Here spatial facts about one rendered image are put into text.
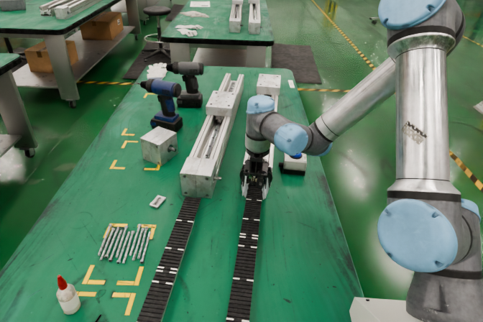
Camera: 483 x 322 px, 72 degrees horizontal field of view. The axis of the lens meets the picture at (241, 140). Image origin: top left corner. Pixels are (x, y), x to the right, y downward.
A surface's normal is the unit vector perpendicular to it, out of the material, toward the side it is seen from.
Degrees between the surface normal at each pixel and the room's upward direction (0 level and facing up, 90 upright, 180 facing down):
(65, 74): 90
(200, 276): 0
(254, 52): 90
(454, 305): 35
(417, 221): 68
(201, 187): 90
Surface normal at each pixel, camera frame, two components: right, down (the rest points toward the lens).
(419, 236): -0.71, -0.03
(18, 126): 0.00, 0.54
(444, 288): -0.54, -0.46
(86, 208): 0.04, -0.84
